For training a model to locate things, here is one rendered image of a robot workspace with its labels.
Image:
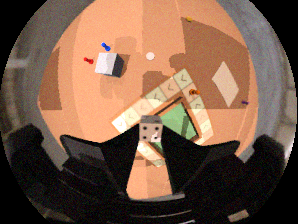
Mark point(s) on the red game pawn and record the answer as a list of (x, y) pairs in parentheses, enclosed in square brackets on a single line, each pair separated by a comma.
[(88, 60)]

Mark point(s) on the orange pawn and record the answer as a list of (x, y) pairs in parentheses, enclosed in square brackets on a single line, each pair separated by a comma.
[(192, 91)]

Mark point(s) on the beige square game board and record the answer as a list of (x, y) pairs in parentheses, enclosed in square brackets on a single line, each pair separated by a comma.
[(162, 106)]

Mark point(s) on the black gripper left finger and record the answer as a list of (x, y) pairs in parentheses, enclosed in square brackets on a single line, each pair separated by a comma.
[(115, 156)]

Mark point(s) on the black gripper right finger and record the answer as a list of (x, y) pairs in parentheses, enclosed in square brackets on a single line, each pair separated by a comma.
[(184, 159)]

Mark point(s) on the tan game board with wooden tray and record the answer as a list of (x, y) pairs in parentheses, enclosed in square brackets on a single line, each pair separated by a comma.
[(176, 116)]

